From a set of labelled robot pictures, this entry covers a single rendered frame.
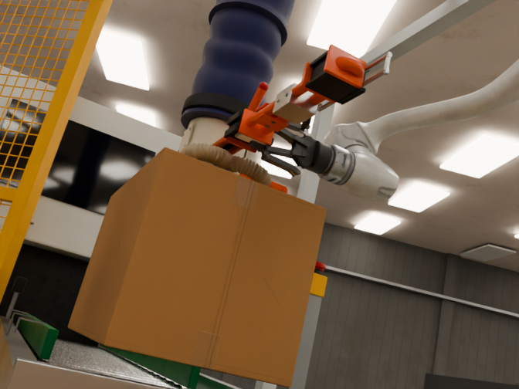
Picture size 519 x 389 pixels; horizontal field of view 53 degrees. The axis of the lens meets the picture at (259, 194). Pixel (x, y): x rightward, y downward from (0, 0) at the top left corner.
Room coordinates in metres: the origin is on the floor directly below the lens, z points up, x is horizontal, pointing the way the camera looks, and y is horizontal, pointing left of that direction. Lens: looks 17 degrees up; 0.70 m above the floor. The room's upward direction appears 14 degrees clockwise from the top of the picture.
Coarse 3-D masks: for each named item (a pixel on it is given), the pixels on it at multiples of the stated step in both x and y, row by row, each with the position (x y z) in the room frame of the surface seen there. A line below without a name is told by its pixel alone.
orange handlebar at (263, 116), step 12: (336, 60) 0.76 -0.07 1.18; (348, 60) 0.75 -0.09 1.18; (360, 72) 0.76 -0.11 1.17; (312, 96) 0.89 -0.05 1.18; (264, 108) 0.99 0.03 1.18; (252, 120) 1.05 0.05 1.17; (264, 120) 1.02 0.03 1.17; (276, 120) 1.01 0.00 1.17; (288, 120) 1.00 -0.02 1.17; (264, 132) 1.09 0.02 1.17; (216, 144) 1.25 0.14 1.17
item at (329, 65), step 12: (336, 48) 0.75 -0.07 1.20; (324, 60) 0.79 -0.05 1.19; (360, 60) 0.77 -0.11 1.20; (312, 72) 0.82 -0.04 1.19; (324, 72) 0.76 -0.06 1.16; (336, 72) 0.76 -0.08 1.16; (348, 72) 0.77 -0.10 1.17; (300, 84) 0.83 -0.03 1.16; (312, 84) 0.81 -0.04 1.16; (324, 84) 0.80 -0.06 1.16; (336, 84) 0.79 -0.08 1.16; (348, 84) 0.78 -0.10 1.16; (360, 84) 0.78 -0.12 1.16; (324, 96) 0.84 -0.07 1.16; (336, 96) 0.83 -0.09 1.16
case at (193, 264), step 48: (144, 192) 1.06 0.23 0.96; (192, 192) 1.04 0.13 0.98; (240, 192) 1.08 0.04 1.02; (144, 240) 1.01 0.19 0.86; (192, 240) 1.05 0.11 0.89; (240, 240) 1.09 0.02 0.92; (288, 240) 1.13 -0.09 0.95; (96, 288) 1.28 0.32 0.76; (144, 288) 1.02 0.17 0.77; (192, 288) 1.06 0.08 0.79; (240, 288) 1.10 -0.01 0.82; (288, 288) 1.14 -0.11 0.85; (96, 336) 1.10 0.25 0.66; (144, 336) 1.03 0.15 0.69; (192, 336) 1.07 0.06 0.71; (240, 336) 1.10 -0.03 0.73; (288, 336) 1.15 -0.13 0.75; (288, 384) 1.15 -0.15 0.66
